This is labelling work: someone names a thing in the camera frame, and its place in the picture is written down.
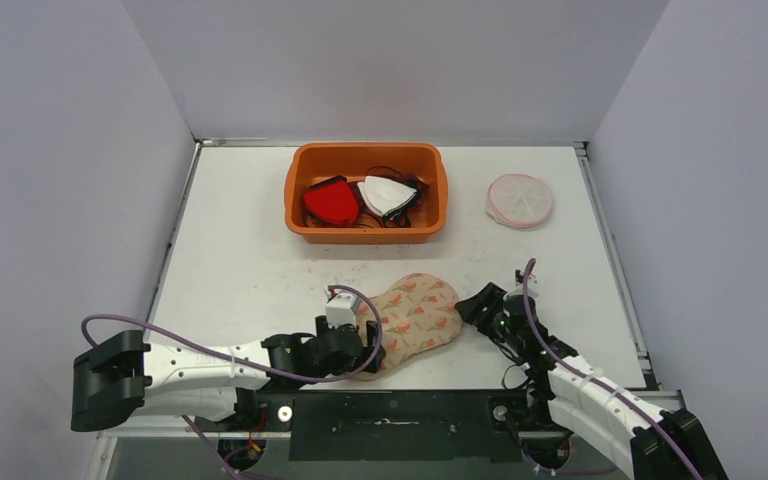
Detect floral padded bra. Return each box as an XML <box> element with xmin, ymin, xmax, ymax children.
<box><xmin>352</xmin><ymin>273</ymin><xmax>463</xmax><ymax>382</ymax></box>

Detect white mesh laundry bag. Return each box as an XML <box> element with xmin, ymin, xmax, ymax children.
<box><xmin>485</xmin><ymin>174</ymin><xmax>553</xmax><ymax>230</ymax></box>

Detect white bra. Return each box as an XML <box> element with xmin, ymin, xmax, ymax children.
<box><xmin>357</xmin><ymin>176</ymin><xmax>419</xmax><ymax>218</ymax></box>

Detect red bra black straps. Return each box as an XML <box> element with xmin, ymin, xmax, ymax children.
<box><xmin>301</xmin><ymin>175</ymin><xmax>363</xmax><ymax>228</ymax></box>

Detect orange plastic tub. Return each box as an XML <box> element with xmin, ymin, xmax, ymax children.
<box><xmin>284</xmin><ymin>142</ymin><xmax>449</xmax><ymax>245</ymax></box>

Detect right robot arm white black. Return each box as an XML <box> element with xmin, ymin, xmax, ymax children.
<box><xmin>455</xmin><ymin>283</ymin><xmax>727</xmax><ymax>479</ymax></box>

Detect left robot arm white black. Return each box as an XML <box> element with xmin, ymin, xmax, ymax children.
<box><xmin>70</xmin><ymin>316</ymin><xmax>386</xmax><ymax>432</ymax></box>

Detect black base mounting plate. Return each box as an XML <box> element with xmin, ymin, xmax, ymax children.
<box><xmin>191</xmin><ymin>389</ymin><xmax>591</xmax><ymax>465</ymax></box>

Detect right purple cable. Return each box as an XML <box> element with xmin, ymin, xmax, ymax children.
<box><xmin>521</xmin><ymin>258</ymin><xmax>707</xmax><ymax>480</ymax></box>

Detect purple cable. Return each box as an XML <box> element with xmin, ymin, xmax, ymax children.
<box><xmin>80</xmin><ymin>284</ymin><xmax>385</xmax><ymax>480</ymax></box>
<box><xmin>521</xmin><ymin>258</ymin><xmax>707</xmax><ymax>480</ymax></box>

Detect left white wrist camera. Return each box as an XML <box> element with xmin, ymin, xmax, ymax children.
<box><xmin>325</xmin><ymin>291</ymin><xmax>360</xmax><ymax>328</ymax></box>

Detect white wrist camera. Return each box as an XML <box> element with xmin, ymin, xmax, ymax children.
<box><xmin>514</xmin><ymin>269</ymin><xmax>539</xmax><ymax>299</ymax></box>
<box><xmin>325</xmin><ymin>291</ymin><xmax>360</xmax><ymax>328</ymax></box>

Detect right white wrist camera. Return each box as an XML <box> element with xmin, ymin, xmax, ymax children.
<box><xmin>514</xmin><ymin>269</ymin><xmax>539</xmax><ymax>299</ymax></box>

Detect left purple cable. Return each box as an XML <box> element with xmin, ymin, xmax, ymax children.
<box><xmin>80</xmin><ymin>284</ymin><xmax>385</xmax><ymax>480</ymax></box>

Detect aluminium front rail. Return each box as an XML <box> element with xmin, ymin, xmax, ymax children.
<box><xmin>92</xmin><ymin>389</ymin><xmax>693</xmax><ymax>439</ymax></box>

